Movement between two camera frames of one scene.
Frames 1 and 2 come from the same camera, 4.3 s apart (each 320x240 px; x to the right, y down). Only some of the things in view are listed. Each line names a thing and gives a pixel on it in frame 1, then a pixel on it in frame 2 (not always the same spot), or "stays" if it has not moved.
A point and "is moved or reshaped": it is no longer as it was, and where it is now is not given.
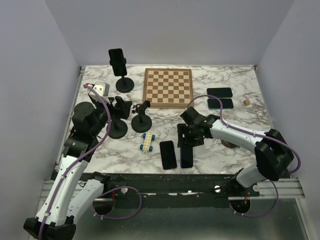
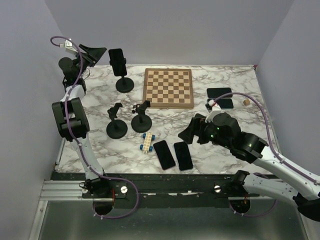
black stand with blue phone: [142, 123] stays
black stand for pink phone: [118, 129] stays
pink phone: [168, 154] is moved or reshaped
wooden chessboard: [168, 88] stays
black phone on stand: [118, 62] stays
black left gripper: [123, 110] → [92, 54]
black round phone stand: [124, 84] stays
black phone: [220, 92] stays
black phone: [186, 157] is moved or reshaped
